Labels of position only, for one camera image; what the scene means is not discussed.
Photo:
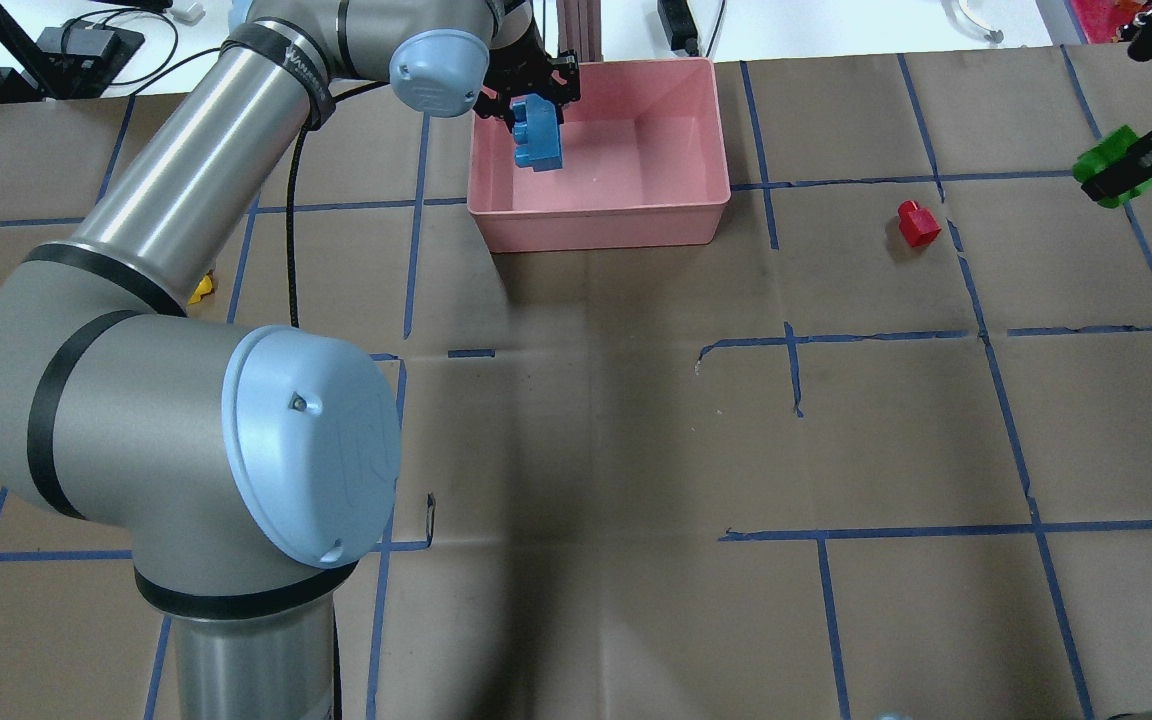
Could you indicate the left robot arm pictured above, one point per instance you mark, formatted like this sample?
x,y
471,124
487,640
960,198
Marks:
x,y
252,467

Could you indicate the pink plastic box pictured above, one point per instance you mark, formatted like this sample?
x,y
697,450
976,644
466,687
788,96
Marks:
x,y
644,165

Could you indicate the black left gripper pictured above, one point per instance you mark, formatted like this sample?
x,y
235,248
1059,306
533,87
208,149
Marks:
x,y
528,74

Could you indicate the green toy block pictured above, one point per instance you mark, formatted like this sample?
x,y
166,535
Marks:
x,y
1116,165

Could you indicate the yellow toy block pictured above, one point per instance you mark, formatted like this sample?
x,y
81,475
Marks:
x,y
205,288

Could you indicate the aluminium frame post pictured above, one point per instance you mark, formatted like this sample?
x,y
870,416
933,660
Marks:
x,y
579,24

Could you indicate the red toy block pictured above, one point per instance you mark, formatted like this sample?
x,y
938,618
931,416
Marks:
x,y
917,224

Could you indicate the black power adapter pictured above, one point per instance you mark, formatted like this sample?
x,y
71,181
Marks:
x,y
679,27

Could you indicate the blue toy block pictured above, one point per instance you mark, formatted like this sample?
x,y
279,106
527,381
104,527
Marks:
x,y
537,133

